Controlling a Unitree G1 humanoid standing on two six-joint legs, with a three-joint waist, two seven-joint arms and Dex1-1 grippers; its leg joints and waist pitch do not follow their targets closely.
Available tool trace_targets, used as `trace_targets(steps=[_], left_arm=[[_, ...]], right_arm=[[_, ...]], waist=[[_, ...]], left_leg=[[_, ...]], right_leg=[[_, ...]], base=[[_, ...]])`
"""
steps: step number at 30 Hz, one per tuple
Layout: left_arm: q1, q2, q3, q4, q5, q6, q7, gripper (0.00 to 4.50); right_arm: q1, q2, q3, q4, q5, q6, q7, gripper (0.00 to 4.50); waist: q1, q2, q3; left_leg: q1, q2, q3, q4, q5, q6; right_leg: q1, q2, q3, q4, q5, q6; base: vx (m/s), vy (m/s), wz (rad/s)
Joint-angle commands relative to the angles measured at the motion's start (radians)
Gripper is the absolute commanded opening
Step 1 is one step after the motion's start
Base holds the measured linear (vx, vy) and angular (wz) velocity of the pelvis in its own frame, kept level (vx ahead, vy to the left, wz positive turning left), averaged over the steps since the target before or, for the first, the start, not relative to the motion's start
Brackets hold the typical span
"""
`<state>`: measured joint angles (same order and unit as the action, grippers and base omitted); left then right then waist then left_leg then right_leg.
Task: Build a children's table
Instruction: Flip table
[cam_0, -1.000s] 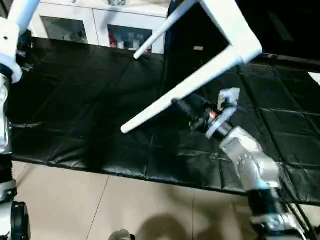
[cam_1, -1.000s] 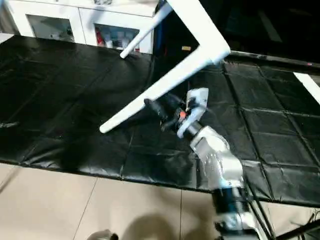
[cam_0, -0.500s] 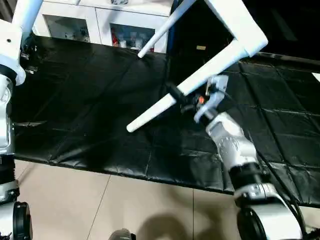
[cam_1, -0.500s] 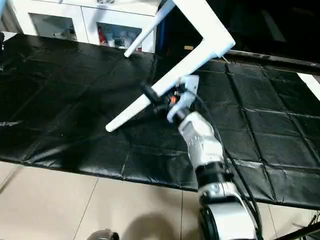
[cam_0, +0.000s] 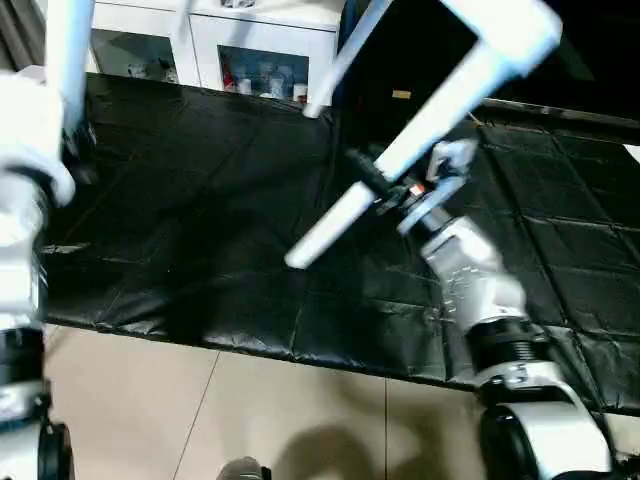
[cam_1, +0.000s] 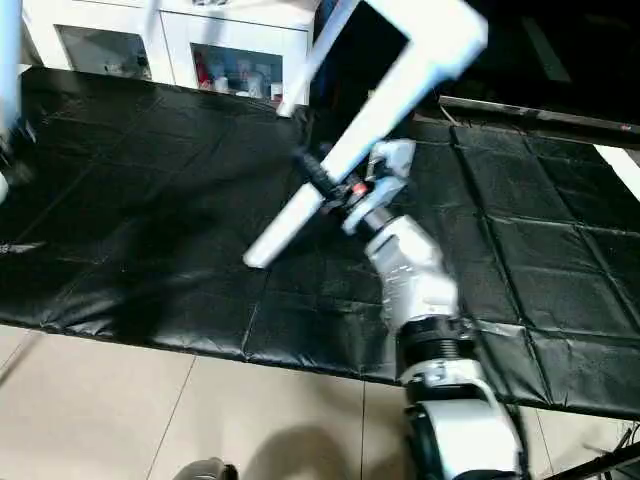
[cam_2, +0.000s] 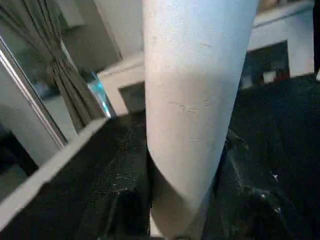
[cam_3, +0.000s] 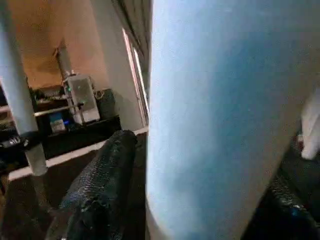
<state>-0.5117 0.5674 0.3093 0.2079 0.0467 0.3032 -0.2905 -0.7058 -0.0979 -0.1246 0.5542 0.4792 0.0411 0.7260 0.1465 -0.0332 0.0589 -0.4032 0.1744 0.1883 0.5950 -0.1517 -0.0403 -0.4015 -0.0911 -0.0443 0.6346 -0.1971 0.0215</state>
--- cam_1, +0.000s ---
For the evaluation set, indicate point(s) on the black box gold label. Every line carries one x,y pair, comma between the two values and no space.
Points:
360,75

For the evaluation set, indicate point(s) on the black mat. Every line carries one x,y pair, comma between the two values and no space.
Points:
150,225

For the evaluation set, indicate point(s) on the speckled ornament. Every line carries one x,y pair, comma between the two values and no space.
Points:
207,2

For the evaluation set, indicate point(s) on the white cabinet glass doors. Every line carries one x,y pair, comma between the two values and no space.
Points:
170,30

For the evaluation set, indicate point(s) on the white flat board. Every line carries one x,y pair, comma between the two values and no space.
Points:
622,170

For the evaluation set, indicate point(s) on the dark rounded foot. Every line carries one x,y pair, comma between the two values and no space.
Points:
207,470

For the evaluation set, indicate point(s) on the black stand leg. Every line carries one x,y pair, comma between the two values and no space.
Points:
605,465

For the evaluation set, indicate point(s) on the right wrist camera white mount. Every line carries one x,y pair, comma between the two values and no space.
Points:
395,170

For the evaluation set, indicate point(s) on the silver metal rail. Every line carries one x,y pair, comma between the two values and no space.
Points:
540,115

